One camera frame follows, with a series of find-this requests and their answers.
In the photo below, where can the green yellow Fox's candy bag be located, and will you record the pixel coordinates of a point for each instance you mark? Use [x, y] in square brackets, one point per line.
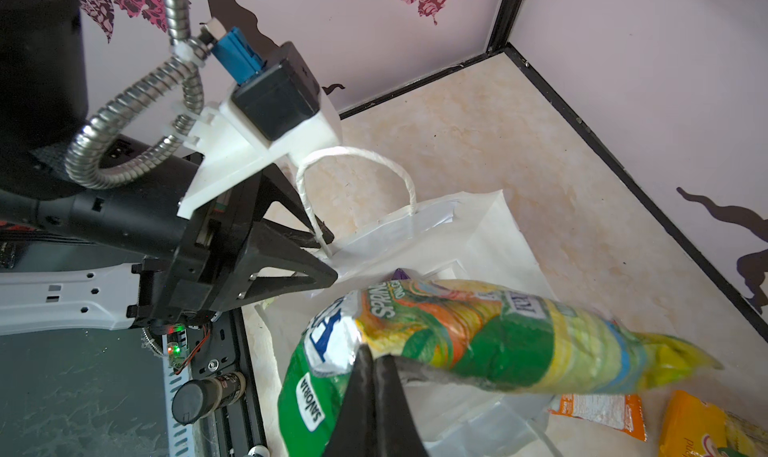
[479, 334]

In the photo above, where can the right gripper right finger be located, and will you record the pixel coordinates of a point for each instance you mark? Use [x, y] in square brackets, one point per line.
[395, 432]

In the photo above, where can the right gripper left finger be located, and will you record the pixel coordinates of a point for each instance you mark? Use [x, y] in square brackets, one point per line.
[355, 431]

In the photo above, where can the left metal flex conduit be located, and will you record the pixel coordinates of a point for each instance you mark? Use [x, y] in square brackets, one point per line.
[181, 69]

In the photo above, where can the orange white snack packet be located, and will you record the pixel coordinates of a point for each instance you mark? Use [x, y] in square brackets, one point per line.
[623, 413]

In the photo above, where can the yellow corn snack bag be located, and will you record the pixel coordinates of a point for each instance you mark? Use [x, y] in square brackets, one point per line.
[694, 428]

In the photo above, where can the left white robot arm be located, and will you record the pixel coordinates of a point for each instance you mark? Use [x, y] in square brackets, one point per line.
[181, 167]

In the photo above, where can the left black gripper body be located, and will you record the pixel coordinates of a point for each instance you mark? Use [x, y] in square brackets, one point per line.
[215, 266]

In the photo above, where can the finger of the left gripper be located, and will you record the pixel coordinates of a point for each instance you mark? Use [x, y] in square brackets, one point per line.
[270, 265]
[274, 187]

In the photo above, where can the purple Fox's candy bag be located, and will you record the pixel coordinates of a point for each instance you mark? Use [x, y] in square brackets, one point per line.
[401, 275]

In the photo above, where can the black knob on base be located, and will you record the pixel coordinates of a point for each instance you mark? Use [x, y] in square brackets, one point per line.
[197, 399]

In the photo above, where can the white paper gift bag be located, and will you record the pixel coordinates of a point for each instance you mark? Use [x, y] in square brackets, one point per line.
[461, 236]

